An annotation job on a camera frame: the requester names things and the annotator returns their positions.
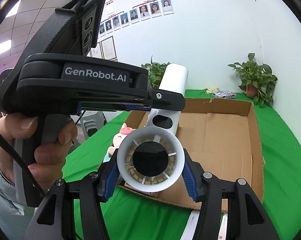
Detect potted green plant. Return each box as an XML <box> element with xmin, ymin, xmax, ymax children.
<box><xmin>228</xmin><ymin>53</ymin><xmax>278</xmax><ymax>108</ymax></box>
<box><xmin>141</xmin><ymin>57</ymin><xmax>170</xmax><ymax>88</ymax></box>

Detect left potted green plant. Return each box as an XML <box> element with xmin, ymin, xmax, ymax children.
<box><xmin>141</xmin><ymin>57</ymin><xmax>170</xmax><ymax>88</ymax></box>

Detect small colourful box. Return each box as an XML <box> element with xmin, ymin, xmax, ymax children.
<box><xmin>212</xmin><ymin>90</ymin><xmax>236</xmax><ymax>99</ymax></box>

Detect white flat rectangular device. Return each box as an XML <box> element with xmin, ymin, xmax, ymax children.
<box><xmin>180</xmin><ymin>210</ymin><xmax>200</xmax><ymax>240</ymax></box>

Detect right potted green plant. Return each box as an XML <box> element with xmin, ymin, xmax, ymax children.
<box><xmin>228</xmin><ymin>53</ymin><xmax>278</xmax><ymax>108</ymax></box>

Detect portrait photos on wall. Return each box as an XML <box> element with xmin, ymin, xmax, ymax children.
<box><xmin>98</xmin><ymin>0</ymin><xmax>174</xmax><ymax>37</ymax></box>

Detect person's left hand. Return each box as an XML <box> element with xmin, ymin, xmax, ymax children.
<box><xmin>0</xmin><ymin>112</ymin><xmax>79</xmax><ymax>190</ymax></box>

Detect framed certificates on wall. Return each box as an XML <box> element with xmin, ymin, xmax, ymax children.
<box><xmin>90</xmin><ymin>36</ymin><xmax>117</xmax><ymax>61</ymax></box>

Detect large open cardboard box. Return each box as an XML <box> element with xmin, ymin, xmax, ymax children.
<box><xmin>117</xmin><ymin>98</ymin><xmax>264</xmax><ymax>210</ymax></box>

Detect white handheld fan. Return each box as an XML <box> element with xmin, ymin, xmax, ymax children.
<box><xmin>116</xmin><ymin>63</ymin><xmax>189</xmax><ymax>193</ymax></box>

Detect green white medicine box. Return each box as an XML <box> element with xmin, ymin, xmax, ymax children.
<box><xmin>218</xmin><ymin>213</ymin><xmax>228</xmax><ymax>240</ymax></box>

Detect black cable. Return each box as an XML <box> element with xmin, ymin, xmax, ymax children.
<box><xmin>0</xmin><ymin>125</ymin><xmax>46</xmax><ymax>198</ymax></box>

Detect pink pig plush toy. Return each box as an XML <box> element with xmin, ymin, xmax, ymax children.
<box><xmin>102</xmin><ymin>123</ymin><xmax>134</xmax><ymax>163</ymax></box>

